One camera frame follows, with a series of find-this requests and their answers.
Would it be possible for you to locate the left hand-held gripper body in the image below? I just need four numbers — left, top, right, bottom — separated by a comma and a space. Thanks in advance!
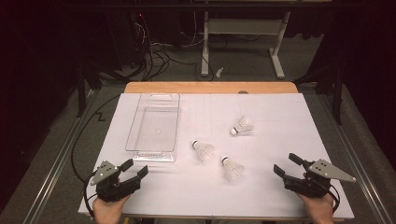
90, 160, 141, 203

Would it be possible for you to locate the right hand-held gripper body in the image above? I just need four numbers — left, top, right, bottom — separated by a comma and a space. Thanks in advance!
283, 159, 358, 200

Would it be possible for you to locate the clear plastic box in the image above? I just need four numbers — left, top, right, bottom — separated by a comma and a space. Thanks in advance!
125, 92, 181, 163

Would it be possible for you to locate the white shuttlecock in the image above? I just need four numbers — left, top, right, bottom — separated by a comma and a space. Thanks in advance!
220, 155, 246, 183
230, 116, 255, 136
191, 139, 216, 162

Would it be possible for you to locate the person's left hand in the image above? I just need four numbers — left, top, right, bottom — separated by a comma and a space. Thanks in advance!
92, 194, 132, 224

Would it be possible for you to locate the person's right hand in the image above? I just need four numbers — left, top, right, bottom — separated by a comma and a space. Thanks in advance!
296, 192, 336, 224

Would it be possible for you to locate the black metal stand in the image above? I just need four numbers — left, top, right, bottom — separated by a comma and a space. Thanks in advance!
76, 60, 104, 119
293, 62, 345, 125

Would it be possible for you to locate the dark computer case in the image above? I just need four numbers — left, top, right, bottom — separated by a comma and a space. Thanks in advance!
106, 12, 148, 71

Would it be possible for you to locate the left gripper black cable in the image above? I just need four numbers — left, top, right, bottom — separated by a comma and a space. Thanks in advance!
82, 172, 98, 218

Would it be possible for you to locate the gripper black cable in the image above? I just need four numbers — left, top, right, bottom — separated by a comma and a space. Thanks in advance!
82, 172, 98, 218
327, 183, 341, 215

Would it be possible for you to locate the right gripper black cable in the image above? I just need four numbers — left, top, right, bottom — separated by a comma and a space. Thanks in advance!
327, 183, 341, 215

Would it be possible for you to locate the long black floor cable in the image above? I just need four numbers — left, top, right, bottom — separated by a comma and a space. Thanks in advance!
70, 93, 122, 185

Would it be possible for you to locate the metal floor rail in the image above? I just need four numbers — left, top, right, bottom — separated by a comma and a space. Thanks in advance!
22, 90, 101, 224
317, 92, 396, 224

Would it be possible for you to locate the tangle of floor cables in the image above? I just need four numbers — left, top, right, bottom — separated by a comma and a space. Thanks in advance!
134, 12, 216, 82

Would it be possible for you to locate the white metal desk frame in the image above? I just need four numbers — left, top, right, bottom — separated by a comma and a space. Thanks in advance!
200, 10, 292, 80

